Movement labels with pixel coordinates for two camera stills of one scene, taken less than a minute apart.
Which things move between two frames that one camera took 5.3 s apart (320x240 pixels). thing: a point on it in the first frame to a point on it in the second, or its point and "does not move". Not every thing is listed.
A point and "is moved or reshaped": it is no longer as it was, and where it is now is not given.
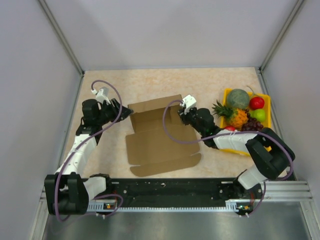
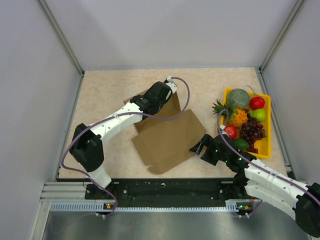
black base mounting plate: (135, 193) does not move
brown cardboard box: (149, 148) is moved or reshaped
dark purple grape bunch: (252, 124) does not move
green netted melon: (238, 98) does not move
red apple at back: (256, 103) does not move
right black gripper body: (189, 118) to (212, 154)
